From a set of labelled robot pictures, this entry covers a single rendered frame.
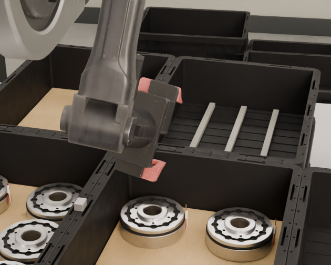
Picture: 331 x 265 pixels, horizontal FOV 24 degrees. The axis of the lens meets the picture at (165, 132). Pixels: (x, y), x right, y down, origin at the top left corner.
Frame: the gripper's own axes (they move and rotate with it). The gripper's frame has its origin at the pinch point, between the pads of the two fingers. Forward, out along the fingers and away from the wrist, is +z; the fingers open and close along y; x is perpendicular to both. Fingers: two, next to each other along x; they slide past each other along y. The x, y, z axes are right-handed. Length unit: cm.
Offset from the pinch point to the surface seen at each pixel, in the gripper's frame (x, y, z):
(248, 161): 9.8, 1.6, 10.8
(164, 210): 1.1, 12.3, 3.8
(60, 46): -47, -8, 32
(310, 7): -92, -65, 309
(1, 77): -148, 11, 136
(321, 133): 2, -4, 72
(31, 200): -19.4, 17.2, -2.7
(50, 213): -14.0, 17.6, -4.3
